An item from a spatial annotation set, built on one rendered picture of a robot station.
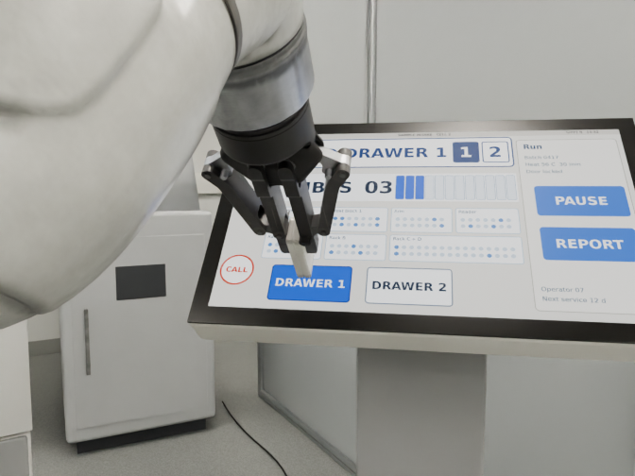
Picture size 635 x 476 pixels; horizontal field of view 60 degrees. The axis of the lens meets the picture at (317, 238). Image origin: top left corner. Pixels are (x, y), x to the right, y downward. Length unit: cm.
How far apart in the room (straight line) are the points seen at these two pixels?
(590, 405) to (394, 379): 77
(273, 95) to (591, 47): 109
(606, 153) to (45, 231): 67
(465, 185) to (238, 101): 40
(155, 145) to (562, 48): 128
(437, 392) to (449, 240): 20
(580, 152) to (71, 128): 64
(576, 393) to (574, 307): 82
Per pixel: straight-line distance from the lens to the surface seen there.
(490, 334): 59
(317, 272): 63
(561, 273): 64
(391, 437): 75
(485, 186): 70
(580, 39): 141
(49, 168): 19
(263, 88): 36
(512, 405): 157
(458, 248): 64
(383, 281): 61
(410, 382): 72
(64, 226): 19
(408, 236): 65
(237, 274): 65
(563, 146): 76
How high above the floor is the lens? 111
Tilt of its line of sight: 6 degrees down
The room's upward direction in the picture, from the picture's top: straight up
